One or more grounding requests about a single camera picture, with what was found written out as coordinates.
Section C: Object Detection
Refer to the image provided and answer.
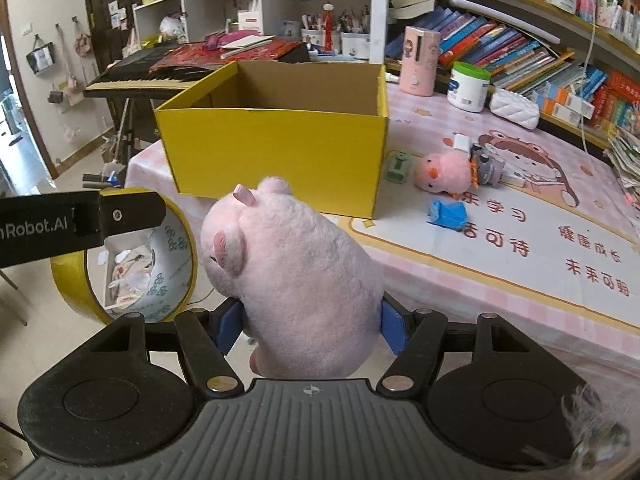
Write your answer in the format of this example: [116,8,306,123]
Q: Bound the white rolled tube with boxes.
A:
[447,0,559,44]

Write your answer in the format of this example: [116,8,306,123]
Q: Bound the pink plush pig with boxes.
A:
[200,176,386,380]

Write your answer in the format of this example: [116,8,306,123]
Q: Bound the printed cartoon desk mat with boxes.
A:
[348,127,640,324]

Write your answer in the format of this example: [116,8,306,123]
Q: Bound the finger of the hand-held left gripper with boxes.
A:
[97,187,167,249]

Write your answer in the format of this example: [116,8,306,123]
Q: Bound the white quilted pouch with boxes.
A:
[488,88,542,131]

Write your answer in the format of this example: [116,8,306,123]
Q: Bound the white shelf unit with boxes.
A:
[132,0,374,62]

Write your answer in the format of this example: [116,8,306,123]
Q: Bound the small pink hanging bag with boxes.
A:
[73,16,94,59]

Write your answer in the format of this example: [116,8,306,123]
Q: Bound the black keyboard stand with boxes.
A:
[102,96,148,166]

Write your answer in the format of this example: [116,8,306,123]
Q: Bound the grey toy figure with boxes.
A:
[469,142,507,189]

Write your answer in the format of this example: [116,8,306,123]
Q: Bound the black white tote bag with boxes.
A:
[25,34,56,77]

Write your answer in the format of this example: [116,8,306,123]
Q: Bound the red paper sheets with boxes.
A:
[149,39,302,75]

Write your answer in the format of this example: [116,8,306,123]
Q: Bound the purple pouch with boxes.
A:
[202,30,242,52]

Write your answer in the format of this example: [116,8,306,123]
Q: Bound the white envelope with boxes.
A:
[219,34,277,59]

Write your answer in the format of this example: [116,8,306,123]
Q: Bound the yellow cardboard box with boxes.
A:
[154,60,390,220]

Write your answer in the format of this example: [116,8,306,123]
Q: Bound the row of leaning books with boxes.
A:
[389,4,577,97]

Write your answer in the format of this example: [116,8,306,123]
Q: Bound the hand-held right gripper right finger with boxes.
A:
[376,296,542,395]

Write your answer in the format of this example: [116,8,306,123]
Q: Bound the stack of newspapers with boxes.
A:
[604,124,640,213]

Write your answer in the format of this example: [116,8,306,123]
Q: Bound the wooden bookshelf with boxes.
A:
[387,0,640,152]

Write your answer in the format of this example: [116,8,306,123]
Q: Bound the small blue toy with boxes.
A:
[426,199,470,232]

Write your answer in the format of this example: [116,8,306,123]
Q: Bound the white cable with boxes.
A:
[579,0,603,157]

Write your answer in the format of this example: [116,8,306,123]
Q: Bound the small green toy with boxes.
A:
[385,149,413,184]

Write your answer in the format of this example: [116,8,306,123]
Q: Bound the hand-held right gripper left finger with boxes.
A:
[94,296,247,395]

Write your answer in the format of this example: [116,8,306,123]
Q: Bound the stack of orange blue boxes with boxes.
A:
[524,66,640,135]

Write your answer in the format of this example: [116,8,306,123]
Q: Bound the white pen holder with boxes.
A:
[300,27,327,54]
[340,31,371,59]

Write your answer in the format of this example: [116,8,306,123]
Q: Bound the white box red stripe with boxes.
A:
[237,9,264,37]

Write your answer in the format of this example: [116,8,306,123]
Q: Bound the black keyboard piano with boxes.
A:
[82,42,312,99]

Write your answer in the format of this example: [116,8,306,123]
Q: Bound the pink chick plush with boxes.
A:
[414,151,474,196]

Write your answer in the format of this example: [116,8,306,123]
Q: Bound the red tassel ornament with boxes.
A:
[321,4,337,52]

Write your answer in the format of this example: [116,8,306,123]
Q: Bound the white tub green lid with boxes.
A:
[447,61,492,114]

